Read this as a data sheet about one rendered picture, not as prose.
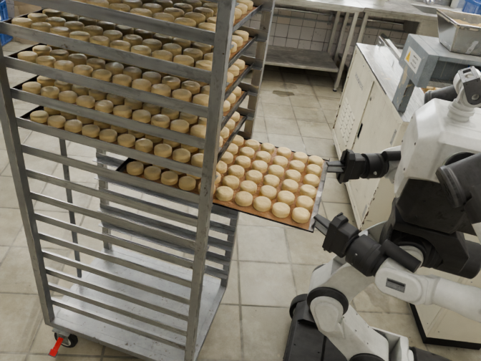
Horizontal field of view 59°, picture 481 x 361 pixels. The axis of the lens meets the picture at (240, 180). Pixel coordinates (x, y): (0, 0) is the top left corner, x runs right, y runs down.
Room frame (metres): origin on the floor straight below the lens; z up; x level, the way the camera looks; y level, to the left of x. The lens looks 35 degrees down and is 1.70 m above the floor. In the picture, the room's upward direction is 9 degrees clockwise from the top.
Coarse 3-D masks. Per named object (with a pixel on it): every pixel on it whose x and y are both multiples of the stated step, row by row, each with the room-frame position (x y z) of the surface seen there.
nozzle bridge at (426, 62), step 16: (416, 48) 2.13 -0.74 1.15; (432, 48) 2.07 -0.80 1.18; (400, 64) 2.25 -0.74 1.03; (416, 64) 2.05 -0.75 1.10; (432, 64) 1.96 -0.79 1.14; (448, 64) 2.05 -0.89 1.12; (464, 64) 2.06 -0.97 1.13; (480, 64) 1.97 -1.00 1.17; (400, 80) 2.17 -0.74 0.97; (416, 80) 1.99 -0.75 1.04; (432, 80) 2.01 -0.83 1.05; (448, 80) 2.06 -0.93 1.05; (400, 96) 2.10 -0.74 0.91
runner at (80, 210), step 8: (32, 192) 1.04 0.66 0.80; (40, 200) 1.03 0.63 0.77; (48, 200) 1.03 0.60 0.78; (56, 200) 1.02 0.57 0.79; (64, 208) 1.02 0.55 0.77; (72, 208) 1.01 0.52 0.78; (80, 208) 1.00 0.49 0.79; (96, 216) 0.99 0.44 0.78; (104, 216) 0.99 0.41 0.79; (112, 216) 0.98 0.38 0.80; (120, 224) 0.98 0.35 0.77; (128, 224) 0.97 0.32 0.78; (136, 224) 0.97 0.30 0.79; (144, 232) 0.96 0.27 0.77; (152, 232) 0.96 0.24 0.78; (160, 232) 0.95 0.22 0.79; (168, 240) 0.95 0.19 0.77; (176, 240) 0.94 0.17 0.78; (184, 240) 0.94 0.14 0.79; (192, 248) 0.93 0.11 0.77; (208, 248) 0.94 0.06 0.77
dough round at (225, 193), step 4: (220, 188) 0.98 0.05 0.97; (224, 188) 0.99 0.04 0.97; (228, 188) 0.99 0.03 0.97; (216, 192) 0.97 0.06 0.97; (220, 192) 0.97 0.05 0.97; (224, 192) 0.97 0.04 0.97; (228, 192) 0.97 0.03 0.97; (232, 192) 0.97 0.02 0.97; (216, 196) 0.96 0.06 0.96; (220, 196) 0.95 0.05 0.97; (224, 196) 0.95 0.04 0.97; (228, 196) 0.95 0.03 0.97; (232, 196) 0.97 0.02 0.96; (220, 200) 0.95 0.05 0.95; (224, 200) 0.95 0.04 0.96; (228, 200) 0.96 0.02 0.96
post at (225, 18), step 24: (216, 24) 0.90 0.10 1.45; (216, 48) 0.90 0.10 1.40; (216, 72) 0.90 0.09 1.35; (216, 96) 0.90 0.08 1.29; (216, 120) 0.89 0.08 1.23; (216, 144) 0.90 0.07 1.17; (192, 288) 0.90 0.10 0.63; (192, 312) 0.90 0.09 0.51; (192, 336) 0.90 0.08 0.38; (192, 360) 0.90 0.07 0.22
